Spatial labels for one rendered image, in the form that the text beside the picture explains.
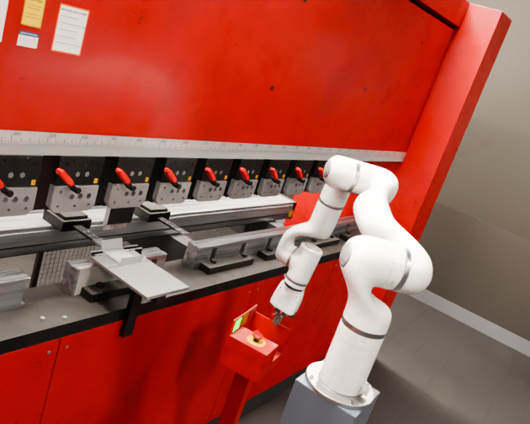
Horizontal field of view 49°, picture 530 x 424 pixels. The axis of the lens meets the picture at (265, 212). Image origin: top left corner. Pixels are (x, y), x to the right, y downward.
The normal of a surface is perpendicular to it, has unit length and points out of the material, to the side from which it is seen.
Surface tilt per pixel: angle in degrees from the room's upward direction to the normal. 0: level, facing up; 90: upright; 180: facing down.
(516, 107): 90
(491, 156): 90
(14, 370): 90
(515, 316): 90
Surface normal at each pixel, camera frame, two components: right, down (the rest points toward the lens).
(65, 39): 0.77, 0.41
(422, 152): -0.56, 0.07
